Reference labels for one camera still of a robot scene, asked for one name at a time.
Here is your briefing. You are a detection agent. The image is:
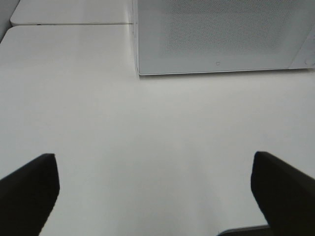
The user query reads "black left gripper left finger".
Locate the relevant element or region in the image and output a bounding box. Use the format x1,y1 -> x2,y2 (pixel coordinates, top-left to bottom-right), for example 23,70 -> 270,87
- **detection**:
0,153 -> 60,236

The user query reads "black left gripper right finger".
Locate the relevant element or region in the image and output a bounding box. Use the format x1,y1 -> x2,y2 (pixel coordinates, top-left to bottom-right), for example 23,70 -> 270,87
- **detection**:
251,151 -> 315,236

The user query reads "white microwave door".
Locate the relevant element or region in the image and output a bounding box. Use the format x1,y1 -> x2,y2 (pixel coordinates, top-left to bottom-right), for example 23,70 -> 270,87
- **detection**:
137,0 -> 315,76

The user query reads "white microwave oven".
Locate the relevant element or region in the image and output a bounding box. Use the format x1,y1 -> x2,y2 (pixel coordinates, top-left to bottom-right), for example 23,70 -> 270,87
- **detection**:
132,0 -> 315,77

